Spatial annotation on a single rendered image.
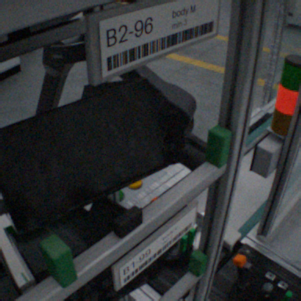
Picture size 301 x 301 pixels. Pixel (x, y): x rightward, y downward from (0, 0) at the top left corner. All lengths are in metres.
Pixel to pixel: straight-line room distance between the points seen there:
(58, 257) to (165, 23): 0.13
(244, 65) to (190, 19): 0.08
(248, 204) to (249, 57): 0.83
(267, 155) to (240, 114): 0.46
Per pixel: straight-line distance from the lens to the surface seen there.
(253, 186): 1.11
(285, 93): 0.69
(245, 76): 0.25
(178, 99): 0.64
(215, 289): 0.80
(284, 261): 0.90
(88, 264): 0.22
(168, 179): 1.03
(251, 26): 0.24
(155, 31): 0.16
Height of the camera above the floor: 1.65
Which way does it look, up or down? 38 degrees down
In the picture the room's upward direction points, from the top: straight up
